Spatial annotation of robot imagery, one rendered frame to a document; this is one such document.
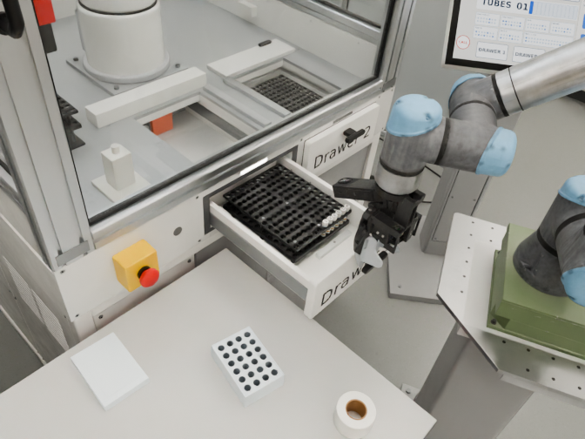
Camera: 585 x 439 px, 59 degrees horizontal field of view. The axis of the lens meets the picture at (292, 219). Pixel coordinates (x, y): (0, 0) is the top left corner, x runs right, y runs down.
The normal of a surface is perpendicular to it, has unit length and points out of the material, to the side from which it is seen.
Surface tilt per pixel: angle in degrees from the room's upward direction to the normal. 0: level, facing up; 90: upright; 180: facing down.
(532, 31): 50
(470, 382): 90
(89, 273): 90
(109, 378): 0
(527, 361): 0
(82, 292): 90
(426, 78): 90
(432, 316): 0
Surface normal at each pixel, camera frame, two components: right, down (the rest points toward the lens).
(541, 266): -0.71, 0.17
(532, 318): -0.35, 0.62
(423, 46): -0.65, 0.48
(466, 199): -0.10, 0.68
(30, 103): 0.72, 0.52
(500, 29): -0.02, 0.06
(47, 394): 0.09, -0.72
